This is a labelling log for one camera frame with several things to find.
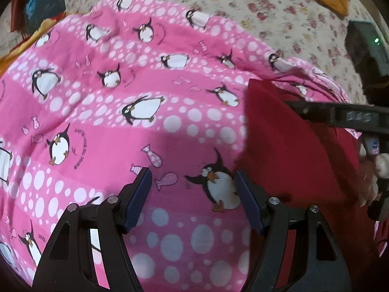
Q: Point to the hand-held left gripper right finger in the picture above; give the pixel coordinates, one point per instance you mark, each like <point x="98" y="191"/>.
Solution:
<point x="249" y="202"/>

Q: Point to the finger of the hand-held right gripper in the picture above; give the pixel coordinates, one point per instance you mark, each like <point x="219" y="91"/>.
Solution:
<point x="340" y="115"/>

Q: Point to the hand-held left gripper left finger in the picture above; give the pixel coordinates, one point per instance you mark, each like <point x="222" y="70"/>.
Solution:
<point x="139" y="199"/>

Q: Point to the red cloth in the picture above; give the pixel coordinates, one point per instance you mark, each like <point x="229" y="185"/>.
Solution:
<point x="288" y="158"/>

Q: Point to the person's right hand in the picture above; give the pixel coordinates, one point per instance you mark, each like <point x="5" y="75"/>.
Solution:
<point x="372" y="173"/>

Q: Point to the pink penguin print blanket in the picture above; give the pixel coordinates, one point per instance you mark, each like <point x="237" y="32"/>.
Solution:
<point x="91" y="112"/>

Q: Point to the floral bedsheet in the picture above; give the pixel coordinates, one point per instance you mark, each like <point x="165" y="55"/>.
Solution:
<point x="273" y="9"/>

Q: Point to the orange cloth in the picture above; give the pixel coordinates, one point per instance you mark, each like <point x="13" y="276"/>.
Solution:
<point x="18" y="51"/>

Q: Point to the blue bag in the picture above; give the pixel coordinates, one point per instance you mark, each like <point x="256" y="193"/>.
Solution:
<point x="42" y="3"/>

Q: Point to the red object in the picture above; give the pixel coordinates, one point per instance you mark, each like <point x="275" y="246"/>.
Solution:
<point x="18" y="9"/>

